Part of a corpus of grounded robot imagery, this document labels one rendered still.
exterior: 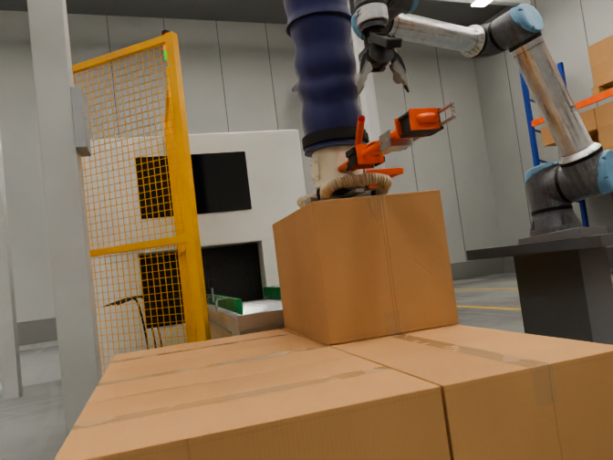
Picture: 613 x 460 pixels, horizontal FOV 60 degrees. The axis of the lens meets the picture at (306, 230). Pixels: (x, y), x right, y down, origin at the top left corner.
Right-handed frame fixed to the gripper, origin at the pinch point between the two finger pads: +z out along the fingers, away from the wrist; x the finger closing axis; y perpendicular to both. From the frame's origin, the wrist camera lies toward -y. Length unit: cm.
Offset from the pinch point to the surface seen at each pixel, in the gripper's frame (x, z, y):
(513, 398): 9, 71, -50
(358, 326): 13, 63, 10
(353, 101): -4.1, -8.6, 33.3
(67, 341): 109, 66, 142
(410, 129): 5.2, 15.9, -20.6
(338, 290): 17, 52, 10
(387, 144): 4.6, 15.9, -6.2
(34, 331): 288, 101, 919
